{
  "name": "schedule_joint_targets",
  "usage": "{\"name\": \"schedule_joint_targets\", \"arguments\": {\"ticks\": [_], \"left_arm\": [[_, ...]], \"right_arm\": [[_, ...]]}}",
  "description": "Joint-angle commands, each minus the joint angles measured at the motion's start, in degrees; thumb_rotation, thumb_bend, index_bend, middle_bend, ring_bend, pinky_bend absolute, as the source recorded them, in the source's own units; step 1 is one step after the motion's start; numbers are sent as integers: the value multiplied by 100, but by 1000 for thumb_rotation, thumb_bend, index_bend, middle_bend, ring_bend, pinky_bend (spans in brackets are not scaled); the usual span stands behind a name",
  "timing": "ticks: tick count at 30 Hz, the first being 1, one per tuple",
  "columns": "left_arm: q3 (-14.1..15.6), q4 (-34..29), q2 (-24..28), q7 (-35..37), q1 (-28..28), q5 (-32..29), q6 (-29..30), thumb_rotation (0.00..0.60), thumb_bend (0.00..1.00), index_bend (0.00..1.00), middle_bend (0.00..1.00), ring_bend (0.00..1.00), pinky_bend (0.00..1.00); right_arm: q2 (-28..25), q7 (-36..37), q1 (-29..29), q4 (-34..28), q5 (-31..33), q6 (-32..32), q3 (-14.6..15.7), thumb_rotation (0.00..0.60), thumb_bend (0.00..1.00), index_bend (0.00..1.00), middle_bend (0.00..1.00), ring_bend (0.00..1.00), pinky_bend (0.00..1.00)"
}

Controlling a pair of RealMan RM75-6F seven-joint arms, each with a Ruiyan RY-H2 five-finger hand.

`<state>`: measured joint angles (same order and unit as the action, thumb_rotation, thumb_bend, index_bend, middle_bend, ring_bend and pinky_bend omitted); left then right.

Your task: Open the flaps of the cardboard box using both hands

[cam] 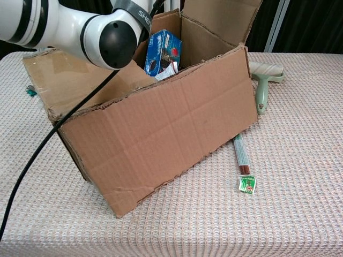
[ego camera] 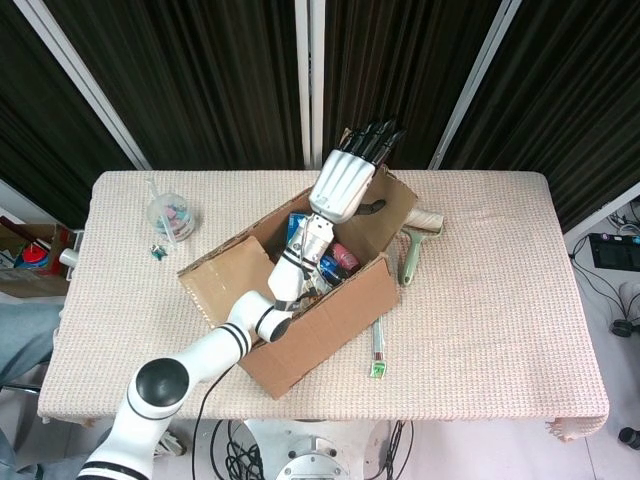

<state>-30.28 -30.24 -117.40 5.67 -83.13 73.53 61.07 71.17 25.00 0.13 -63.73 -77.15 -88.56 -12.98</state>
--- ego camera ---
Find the clear jar of clips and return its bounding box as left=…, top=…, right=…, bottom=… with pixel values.
left=146, top=193, right=197, bottom=243

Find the dark fabric divider panel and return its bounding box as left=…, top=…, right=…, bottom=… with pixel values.
left=442, top=0, right=640, bottom=231
left=0, top=0, right=139, bottom=231
left=322, top=0, right=504, bottom=171
left=44, top=0, right=306, bottom=171

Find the blue Oreo cookie package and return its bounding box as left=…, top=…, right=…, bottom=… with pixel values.
left=287, top=212, right=312, bottom=251

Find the green toothbrush pack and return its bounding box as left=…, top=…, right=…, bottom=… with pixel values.
left=368, top=314, right=389, bottom=380

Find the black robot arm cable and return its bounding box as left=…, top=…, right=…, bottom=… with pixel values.
left=192, top=369, right=232, bottom=480

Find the beige waffle tablecloth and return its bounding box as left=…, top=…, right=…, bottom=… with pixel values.
left=37, top=169, right=611, bottom=444

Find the brown cardboard shipping box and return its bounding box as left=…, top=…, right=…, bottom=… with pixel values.
left=177, top=127, right=420, bottom=400

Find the black braided cable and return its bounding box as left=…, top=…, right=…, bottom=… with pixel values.
left=382, top=419, right=409, bottom=480

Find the pink round snack pack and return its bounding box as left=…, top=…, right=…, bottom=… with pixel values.
left=332, top=243, right=361, bottom=271

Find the dark snack packet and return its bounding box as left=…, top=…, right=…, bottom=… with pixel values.
left=318, top=253, right=352, bottom=289

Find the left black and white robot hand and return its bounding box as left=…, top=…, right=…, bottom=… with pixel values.
left=307, top=117, right=407, bottom=225

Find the blue jeans leg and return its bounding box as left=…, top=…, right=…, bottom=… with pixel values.
left=0, top=298, right=66, bottom=480

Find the clear plastic pipette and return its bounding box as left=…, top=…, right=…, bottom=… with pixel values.
left=145, top=178, right=177, bottom=251

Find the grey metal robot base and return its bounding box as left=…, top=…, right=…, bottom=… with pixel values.
left=239, top=418, right=391, bottom=480

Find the black cable bundle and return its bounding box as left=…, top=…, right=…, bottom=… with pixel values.
left=209, top=419, right=266, bottom=480

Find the green handled lint roller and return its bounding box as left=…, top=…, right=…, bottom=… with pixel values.
left=397, top=208, right=446, bottom=287

